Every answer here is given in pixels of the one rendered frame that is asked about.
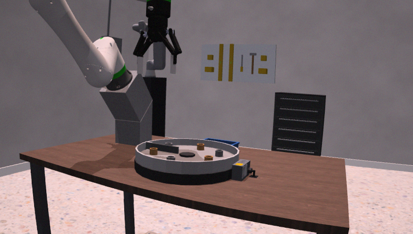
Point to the blue rectangular tray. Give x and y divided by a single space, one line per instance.
233 143

